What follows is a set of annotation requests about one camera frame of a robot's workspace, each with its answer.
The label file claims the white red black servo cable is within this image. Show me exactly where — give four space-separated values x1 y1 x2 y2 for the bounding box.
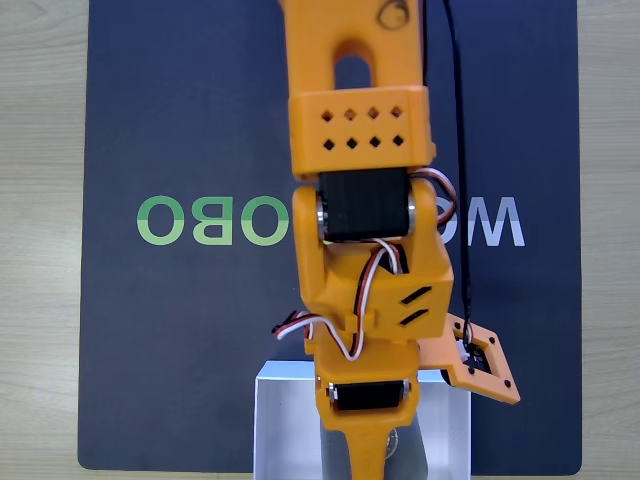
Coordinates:
349 238 406 361
271 309 366 362
412 167 460 234

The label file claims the white cardboard box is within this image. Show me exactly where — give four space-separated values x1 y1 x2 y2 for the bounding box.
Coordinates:
253 360 473 480

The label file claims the dark mat with WOWROBO print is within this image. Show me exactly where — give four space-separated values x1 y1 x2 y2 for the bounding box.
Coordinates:
77 0 584 474

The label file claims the orange camera mount with board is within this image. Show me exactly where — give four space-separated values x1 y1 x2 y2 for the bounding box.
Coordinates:
417 312 521 406

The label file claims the grey square usb device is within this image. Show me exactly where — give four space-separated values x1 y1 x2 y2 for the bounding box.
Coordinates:
319 427 430 480

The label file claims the black camera cable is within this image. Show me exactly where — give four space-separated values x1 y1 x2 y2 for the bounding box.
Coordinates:
442 0 477 351

